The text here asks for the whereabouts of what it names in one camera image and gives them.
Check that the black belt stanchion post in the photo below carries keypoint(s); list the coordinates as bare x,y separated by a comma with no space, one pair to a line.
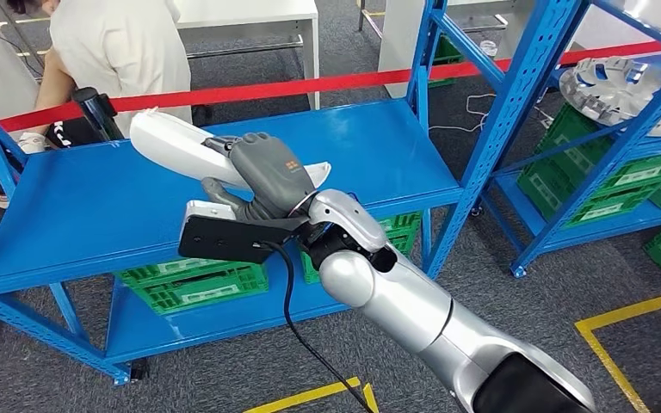
94,111

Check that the white table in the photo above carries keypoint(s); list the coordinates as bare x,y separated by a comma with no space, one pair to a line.
250,11

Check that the white curved plastic part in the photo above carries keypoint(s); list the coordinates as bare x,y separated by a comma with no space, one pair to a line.
176,145

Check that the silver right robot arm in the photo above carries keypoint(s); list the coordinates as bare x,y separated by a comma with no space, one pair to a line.
399,308

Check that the yellow floor tape square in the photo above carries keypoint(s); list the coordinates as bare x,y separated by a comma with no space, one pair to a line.
633,312
319,391

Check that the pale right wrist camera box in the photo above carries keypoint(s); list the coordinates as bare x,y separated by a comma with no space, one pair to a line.
211,210

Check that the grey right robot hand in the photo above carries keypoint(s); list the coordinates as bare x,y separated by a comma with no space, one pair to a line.
273,176

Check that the red barrier belt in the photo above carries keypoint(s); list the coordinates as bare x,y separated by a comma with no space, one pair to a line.
307,86

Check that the blue metal shelf rack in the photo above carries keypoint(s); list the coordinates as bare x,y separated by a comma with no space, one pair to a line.
607,171
79,199

